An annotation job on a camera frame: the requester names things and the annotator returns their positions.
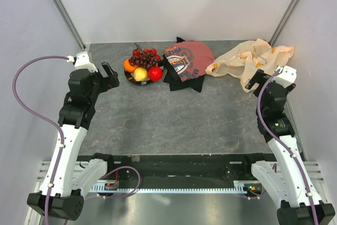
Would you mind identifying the right aluminium frame post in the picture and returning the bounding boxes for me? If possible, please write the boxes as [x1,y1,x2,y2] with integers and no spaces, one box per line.
[269,0,300,46]

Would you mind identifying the yellow pear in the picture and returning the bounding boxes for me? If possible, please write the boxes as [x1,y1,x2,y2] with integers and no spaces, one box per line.
[133,67,148,82]

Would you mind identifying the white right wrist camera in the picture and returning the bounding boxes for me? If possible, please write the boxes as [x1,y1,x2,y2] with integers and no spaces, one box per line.
[273,65,297,88]

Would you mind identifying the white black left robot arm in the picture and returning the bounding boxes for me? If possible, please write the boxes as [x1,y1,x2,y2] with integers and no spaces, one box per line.
[27,62,120,221]

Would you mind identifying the red apple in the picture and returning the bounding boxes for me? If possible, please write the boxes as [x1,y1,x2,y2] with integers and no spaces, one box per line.
[147,66,163,82]

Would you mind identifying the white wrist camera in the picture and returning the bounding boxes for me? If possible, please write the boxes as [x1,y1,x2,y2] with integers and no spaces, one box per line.
[273,65,297,88]
[66,51,98,73]

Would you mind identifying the beige banana print plastic bag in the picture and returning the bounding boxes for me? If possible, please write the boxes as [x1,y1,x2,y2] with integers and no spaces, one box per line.
[205,38,294,92]

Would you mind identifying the black folded garment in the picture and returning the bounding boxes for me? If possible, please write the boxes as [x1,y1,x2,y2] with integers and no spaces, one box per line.
[162,36,205,93]

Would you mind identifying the aluminium frame post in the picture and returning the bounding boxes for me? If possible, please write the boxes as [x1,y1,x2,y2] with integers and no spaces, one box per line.
[52,0,86,50]
[269,0,300,46]

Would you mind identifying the orange fruit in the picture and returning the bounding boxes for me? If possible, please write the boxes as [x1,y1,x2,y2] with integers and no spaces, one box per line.
[124,58,138,73]

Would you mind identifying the red printed folded t-shirt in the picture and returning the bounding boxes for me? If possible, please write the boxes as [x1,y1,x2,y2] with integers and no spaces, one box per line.
[164,41,215,82]

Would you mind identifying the dark purple grape bunch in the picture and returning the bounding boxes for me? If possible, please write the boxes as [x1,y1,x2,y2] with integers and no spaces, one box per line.
[128,53,158,70]

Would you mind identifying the black fruit plate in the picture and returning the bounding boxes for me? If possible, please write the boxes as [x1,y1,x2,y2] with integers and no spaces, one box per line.
[124,60,164,85]

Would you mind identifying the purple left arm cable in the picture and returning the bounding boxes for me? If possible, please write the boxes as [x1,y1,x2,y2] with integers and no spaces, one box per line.
[12,55,70,225]

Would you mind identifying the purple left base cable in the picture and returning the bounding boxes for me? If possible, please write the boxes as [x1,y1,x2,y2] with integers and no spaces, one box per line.
[84,165,142,201]

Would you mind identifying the red cherry tomatoes cluster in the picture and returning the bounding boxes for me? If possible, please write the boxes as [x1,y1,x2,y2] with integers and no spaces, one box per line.
[132,48,161,61]

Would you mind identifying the left aluminium frame post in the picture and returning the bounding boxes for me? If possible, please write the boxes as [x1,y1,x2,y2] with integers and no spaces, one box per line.
[52,0,86,50]

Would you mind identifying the aluminium cross rail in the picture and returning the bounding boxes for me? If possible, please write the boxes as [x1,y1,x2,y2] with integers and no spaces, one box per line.
[36,160,327,183]

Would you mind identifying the grey slotted cable duct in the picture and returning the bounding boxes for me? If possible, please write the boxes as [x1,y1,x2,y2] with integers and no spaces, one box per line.
[89,181,261,194]

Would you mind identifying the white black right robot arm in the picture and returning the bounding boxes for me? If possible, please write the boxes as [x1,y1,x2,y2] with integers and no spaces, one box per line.
[241,66,335,224]

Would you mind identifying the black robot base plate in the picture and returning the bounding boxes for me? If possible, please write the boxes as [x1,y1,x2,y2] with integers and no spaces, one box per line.
[76,152,284,183]

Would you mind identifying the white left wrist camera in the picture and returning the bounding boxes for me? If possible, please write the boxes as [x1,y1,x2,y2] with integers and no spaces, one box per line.
[66,51,98,73]

